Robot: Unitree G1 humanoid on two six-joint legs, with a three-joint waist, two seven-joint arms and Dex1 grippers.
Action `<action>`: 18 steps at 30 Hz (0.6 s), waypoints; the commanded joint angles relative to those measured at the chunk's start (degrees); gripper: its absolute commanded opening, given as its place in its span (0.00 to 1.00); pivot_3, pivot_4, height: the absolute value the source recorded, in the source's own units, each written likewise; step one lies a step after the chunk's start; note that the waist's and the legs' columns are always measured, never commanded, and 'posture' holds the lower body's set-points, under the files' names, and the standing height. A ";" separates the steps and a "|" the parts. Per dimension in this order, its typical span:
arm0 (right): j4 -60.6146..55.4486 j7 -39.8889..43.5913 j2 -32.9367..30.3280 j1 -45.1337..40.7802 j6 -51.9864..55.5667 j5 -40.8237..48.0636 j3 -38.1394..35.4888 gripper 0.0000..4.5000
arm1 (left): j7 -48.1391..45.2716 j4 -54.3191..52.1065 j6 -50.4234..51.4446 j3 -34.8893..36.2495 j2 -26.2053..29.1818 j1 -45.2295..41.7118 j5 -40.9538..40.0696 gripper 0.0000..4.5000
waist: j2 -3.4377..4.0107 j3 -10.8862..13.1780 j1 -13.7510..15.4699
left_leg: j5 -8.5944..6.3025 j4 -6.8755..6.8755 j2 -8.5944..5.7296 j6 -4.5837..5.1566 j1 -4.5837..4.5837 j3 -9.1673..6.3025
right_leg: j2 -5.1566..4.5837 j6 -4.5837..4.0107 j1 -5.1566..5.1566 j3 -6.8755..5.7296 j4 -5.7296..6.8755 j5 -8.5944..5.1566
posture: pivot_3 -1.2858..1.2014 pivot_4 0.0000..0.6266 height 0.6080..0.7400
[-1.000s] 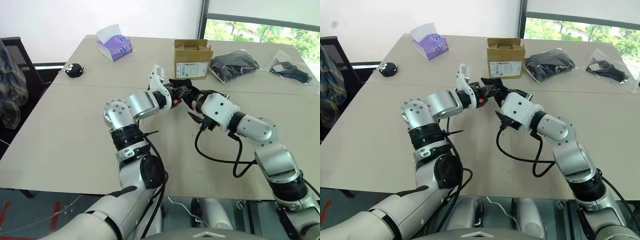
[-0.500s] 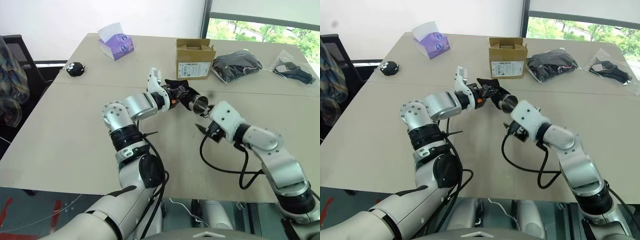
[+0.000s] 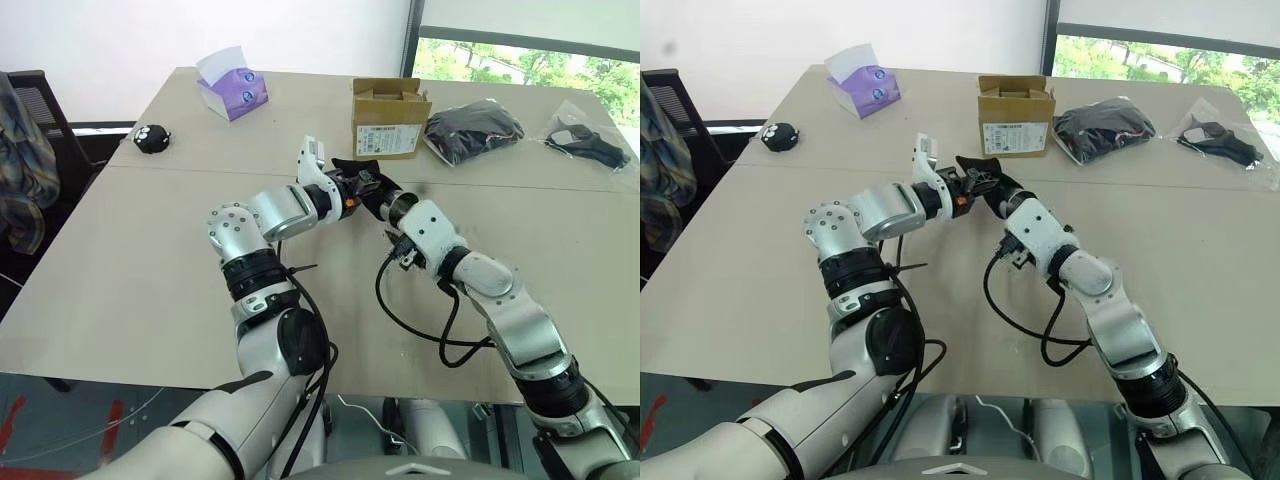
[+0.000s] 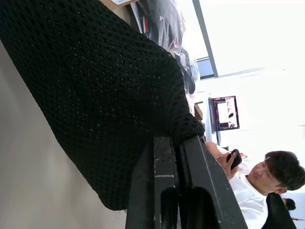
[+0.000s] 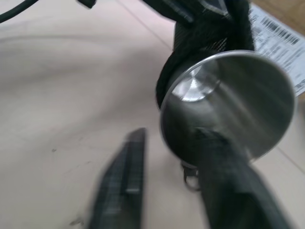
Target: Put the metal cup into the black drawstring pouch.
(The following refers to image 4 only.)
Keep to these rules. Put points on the pile of clear plastic bags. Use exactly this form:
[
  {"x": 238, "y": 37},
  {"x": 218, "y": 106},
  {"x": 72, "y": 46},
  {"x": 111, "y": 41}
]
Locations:
[{"x": 166, "y": 28}]

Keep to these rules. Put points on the brown cardboard box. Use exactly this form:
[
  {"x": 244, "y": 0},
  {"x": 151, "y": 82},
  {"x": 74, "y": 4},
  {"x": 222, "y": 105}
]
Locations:
[{"x": 199, "y": 111}]

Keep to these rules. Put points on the grey window frame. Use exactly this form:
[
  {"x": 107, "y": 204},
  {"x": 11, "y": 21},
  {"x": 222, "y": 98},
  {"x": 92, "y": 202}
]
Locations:
[{"x": 206, "y": 35}]

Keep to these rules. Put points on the man in white shirt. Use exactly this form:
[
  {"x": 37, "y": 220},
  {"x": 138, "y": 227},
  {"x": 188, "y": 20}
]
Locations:
[{"x": 252, "y": 202}]

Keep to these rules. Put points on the dark-haired seated person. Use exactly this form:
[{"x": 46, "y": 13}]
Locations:
[{"x": 290, "y": 204}]

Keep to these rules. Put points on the black chair back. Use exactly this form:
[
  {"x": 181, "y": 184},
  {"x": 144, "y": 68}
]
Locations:
[{"x": 278, "y": 214}]

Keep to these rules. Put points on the man's hand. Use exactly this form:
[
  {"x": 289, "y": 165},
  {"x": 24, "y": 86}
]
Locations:
[{"x": 224, "y": 159}]

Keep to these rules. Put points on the black smartphone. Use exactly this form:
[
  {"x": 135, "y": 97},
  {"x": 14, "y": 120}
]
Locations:
[{"x": 235, "y": 160}]

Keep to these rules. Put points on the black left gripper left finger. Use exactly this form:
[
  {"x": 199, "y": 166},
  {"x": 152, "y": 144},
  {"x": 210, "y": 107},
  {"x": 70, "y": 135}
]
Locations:
[{"x": 147, "y": 190}]

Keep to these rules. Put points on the computer monitor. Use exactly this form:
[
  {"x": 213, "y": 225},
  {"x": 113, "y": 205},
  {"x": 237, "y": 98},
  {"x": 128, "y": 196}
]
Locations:
[{"x": 226, "y": 113}]

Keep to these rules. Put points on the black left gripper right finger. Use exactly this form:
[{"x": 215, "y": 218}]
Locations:
[{"x": 209, "y": 190}]

